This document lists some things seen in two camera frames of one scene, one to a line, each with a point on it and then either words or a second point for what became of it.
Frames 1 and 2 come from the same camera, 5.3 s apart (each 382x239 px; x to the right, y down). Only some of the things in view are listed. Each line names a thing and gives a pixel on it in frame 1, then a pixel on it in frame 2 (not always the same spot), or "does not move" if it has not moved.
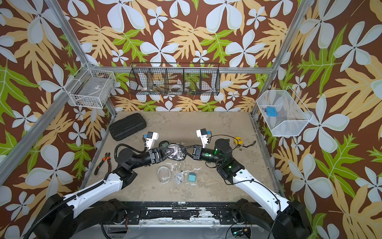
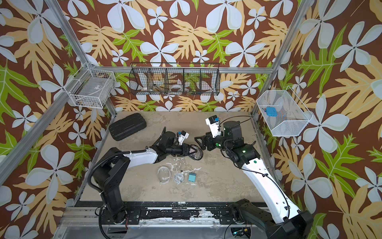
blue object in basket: x=271 y=111 does not move
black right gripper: x=198 y=153 → x=206 y=138
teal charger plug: x=192 y=177 does not move
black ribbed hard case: x=127 y=126 does not move
